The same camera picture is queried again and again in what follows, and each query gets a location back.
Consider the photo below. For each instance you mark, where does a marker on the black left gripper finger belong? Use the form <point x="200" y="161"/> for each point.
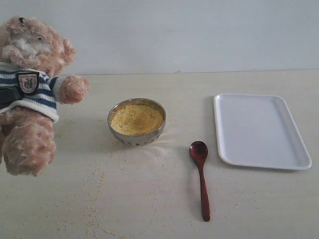
<point x="8" y="96"/>

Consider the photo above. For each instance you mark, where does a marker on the beige teddy bear striped sweater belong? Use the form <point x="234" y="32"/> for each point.
<point x="32" y="56"/>

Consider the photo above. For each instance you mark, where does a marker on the dark red wooden spoon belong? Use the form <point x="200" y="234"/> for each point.
<point x="199" y="153"/>

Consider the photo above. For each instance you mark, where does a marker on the steel bowl of yellow millet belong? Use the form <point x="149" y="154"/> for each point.
<point x="137" y="122"/>

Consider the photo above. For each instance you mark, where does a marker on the white rectangular plastic tray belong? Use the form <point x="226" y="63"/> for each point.
<point x="258" y="131"/>

